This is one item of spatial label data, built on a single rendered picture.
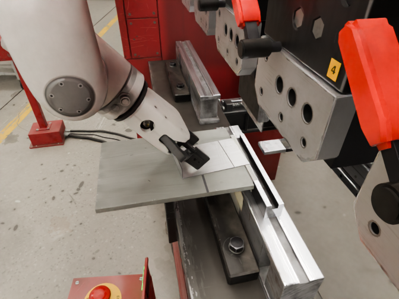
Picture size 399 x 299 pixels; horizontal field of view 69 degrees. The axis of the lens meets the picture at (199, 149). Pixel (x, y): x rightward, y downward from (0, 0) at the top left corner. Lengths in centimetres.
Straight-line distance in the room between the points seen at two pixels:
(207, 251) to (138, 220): 121
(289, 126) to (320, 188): 175
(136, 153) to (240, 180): 21
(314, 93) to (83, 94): 22
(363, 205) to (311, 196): 174
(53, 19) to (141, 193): 30
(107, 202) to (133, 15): 93
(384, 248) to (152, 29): 120
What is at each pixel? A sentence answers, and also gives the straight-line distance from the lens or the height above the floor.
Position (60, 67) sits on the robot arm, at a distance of 31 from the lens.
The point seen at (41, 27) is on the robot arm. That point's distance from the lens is 30.
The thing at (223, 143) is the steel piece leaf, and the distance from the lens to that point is 59.
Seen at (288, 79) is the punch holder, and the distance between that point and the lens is 29.
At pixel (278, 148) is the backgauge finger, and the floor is 100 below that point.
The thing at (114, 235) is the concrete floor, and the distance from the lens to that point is 172.
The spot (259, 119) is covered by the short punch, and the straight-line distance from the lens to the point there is 47.
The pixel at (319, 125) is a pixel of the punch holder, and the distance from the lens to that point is 25.
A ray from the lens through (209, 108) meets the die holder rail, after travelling 87.
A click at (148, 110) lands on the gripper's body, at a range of 41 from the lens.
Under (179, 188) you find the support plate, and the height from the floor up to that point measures 100.
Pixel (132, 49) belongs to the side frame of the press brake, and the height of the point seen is 93.
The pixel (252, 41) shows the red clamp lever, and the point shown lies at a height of 126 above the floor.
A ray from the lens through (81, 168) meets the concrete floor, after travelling 220.
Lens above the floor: 135
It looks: 38 degrees down
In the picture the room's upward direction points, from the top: straight up
